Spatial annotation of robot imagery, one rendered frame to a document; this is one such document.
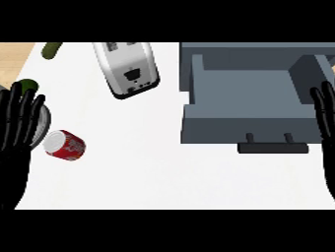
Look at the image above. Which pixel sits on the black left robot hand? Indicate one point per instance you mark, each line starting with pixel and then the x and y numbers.
pixel 8 138

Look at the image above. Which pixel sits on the red soda can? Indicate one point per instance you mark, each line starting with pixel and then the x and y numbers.
pixel 64 145

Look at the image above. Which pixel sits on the grey open drawer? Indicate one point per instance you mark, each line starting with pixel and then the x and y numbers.
pixel 250 108

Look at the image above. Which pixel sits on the grey round plate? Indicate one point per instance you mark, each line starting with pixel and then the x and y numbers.
pixel 42 126

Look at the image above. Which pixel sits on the dark green round vegetable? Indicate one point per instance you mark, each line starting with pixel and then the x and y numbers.
pixel 30 84

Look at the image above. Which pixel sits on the green cucumber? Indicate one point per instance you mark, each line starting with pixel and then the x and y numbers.
pixel 51 50

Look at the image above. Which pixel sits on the grey cabinet body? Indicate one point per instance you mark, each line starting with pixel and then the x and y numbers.
pixel 267 49

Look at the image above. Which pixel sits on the silver toaster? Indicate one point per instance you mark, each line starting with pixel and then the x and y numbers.
pixel 128 70

